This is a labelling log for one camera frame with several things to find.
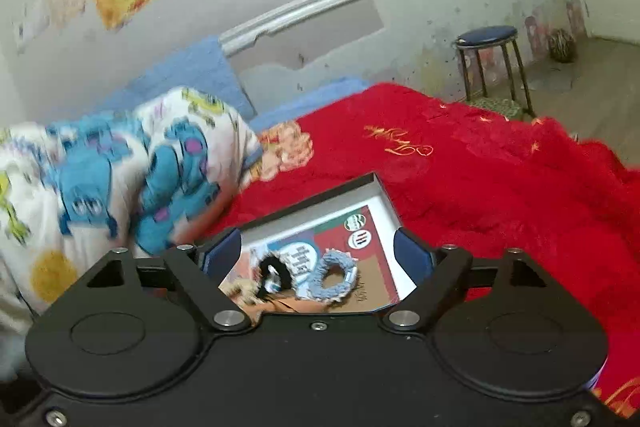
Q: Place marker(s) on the patterned floor mat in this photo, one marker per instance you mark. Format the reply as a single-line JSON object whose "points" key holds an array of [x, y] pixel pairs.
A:
{"points": [[495, 107]]}

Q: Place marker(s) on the brown snack packet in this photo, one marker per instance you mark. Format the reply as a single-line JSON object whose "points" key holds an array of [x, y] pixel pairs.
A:
{"points": [[292, 305], [239, 284]]}

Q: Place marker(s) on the red printed plush blanket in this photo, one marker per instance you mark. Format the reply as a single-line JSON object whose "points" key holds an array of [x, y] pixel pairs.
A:
{"points": [[500, 182]]}

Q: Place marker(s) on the blue pillow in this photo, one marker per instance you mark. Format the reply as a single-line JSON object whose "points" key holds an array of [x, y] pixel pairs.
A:
{"points": [[200, 67]]}

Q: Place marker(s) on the white cartoon monster quilt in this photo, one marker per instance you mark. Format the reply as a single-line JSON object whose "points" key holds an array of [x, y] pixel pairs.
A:
{"points": [[100, 167]]}

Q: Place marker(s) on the light blue lace-trimmed scrunchie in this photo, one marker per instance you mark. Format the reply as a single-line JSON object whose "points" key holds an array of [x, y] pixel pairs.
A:
{"points": [[320, 288]]}

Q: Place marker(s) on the blue-seat metal stool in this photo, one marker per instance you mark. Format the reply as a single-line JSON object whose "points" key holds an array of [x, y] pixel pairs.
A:
{"points": [[487, 36]]}

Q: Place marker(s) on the shallow black cardboard box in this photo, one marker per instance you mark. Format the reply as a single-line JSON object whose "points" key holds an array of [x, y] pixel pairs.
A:
{"points": [[320, 199]]}

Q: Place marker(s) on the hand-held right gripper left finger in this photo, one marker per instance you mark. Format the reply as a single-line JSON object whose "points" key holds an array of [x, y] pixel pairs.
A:
{"points": [[220, 254]]}

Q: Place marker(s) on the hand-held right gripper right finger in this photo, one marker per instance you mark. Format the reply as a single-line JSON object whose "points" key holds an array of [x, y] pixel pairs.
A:
{"points": [[412, 257]]}

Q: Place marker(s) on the colourful textbook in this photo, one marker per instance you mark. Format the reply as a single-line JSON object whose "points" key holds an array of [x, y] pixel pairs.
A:
{"points": [[372, 257]]}

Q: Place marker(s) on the black lace-trimmed scrunchie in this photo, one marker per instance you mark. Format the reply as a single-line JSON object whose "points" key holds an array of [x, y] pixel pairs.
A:
{"points": [[270, 263]]}

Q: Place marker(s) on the pale wall certificate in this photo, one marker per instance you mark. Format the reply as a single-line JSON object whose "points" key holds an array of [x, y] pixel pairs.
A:
{"points": [[30, 23]]}

